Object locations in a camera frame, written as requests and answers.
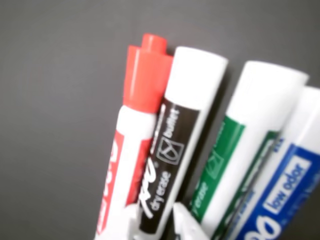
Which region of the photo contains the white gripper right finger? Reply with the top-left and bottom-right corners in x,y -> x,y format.
172,201 -> 210,240

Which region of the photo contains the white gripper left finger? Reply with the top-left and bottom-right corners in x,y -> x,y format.
121,203 -> 156,240

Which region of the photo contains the black dry erase marker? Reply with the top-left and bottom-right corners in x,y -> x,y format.
138,45 -> 229,237

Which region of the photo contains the green dry erase marker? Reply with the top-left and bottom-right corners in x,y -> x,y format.
188,60 -> 310,240

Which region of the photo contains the blue dry erase marker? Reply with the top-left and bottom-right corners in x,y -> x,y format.
233,85 -> 320,240

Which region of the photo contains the red dry erase marker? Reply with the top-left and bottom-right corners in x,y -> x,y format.
93,32 -> 175,240

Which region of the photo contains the grey rubber mat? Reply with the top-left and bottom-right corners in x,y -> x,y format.
0,0 -> 320,240

